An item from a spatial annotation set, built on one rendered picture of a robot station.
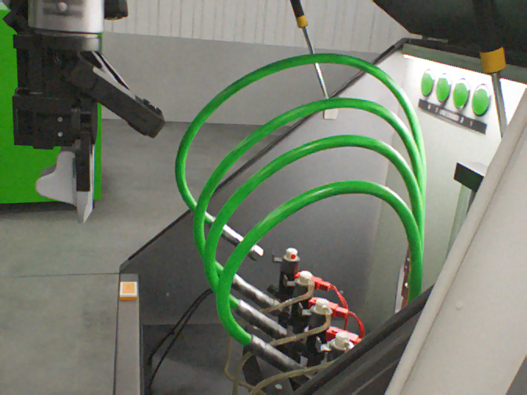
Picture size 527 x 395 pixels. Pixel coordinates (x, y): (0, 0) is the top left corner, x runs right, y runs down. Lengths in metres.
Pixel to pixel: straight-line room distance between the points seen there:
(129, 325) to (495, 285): 0.69
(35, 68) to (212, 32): 6.73
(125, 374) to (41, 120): 0.43
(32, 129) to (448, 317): 0.45
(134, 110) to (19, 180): 3.54
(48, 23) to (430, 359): 0.48
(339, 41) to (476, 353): 7.44
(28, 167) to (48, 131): 3.50
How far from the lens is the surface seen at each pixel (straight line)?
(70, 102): 0.66
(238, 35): 7.47
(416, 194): 0.74
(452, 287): 0.55
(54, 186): 0.70
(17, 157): 4.15
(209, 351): 1.21
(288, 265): 0.90
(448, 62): 1.02
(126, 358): 0.97
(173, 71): 7.33
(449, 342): 0.54
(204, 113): 0.81
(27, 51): 0.69
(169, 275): 1.24
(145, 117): 0.67
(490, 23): 0.55
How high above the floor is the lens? 1.49
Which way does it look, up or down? 19 degrees down
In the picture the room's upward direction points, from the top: 6 degrees clockwise
